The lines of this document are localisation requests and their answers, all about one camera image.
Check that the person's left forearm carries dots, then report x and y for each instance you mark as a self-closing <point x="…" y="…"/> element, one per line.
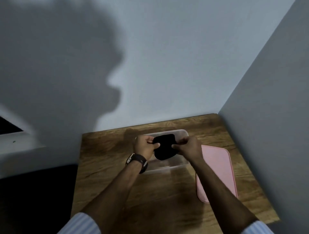
<point x="109" y="192"/>

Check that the black cloth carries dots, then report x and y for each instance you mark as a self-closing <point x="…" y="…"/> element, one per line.
<point x="165" y="147"/>

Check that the white window frame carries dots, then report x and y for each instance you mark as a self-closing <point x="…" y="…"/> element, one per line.
<point x="17" y="142"/>

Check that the pink container lid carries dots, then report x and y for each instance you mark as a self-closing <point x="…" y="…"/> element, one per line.
<point x="214" y="173"/>

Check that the person's right hand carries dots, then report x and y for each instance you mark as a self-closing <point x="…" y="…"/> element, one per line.
<point x="190" y="147"/>

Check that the clear plastic container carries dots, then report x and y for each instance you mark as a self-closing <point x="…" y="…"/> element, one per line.
<point x="166" y="154"/>

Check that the person's right forearm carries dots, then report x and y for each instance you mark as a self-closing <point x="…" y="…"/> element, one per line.
<point x="223" y="192"/>

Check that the person's right fingers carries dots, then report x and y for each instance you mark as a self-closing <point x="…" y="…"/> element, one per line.
<point x="179" y="143"/>

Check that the wooden table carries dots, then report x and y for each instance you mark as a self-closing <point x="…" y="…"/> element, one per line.
<point x="169" y="183"/>

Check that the person's left hand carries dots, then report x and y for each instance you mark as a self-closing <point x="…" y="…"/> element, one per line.
<point x="142" y="145"/>

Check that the person's left fingers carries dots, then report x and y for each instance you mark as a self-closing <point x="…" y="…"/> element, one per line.
<point x="151" y="142"/>

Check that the dark brown wristwatch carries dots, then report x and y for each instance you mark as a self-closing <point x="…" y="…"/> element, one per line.
<point x="138" y="162"/>

